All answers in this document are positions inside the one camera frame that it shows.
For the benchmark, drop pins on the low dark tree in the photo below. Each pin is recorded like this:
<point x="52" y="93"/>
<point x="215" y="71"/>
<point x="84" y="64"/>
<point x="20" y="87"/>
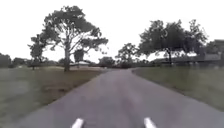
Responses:
<point x="106" y="61"/>

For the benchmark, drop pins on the dark round bush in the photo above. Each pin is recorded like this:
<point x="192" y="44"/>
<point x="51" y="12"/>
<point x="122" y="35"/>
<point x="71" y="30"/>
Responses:
<point x="125" y="65"/>

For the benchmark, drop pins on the slender tree with sparse crown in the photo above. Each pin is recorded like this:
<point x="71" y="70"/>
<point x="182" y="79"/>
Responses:
<point x="127" y="51"/>

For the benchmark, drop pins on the grey asphalt path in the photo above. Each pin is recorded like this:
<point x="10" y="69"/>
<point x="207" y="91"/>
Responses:
<point x="113" y="96"/>

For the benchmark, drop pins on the small dark tree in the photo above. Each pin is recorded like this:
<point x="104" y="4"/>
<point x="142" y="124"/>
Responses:
<point x="79" y="55"/>

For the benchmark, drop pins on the large spreading tree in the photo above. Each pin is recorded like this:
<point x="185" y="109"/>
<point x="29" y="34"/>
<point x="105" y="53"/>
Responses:
<point x="67" y="56"/>

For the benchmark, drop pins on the broad dark tree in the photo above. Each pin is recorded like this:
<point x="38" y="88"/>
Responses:
<point x="168" y="40"/>

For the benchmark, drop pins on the robot's own part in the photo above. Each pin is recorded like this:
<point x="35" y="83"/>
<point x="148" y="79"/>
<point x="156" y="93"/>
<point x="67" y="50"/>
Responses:
<point x="77" y="123"/>
<point x="149" y="123"/>

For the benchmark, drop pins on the green grass verge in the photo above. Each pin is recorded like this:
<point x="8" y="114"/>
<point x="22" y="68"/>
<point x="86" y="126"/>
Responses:
<point x="186" y="80"/>

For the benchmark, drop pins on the thin-trunked tree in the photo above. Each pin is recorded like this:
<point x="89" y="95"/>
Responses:
<point x="36" y="50"/>

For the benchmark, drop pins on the grass with bare patches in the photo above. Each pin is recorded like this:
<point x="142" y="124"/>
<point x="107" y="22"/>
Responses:
<point x="26" y="90"/>

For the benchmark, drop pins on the long low building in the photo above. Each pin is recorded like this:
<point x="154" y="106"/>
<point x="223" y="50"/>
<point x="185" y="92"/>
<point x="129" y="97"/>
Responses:
<point x="206" y="57"/>

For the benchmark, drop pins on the distant dark trees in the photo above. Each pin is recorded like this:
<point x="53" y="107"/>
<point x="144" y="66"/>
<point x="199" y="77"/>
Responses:
<point x="5" y="60"/>

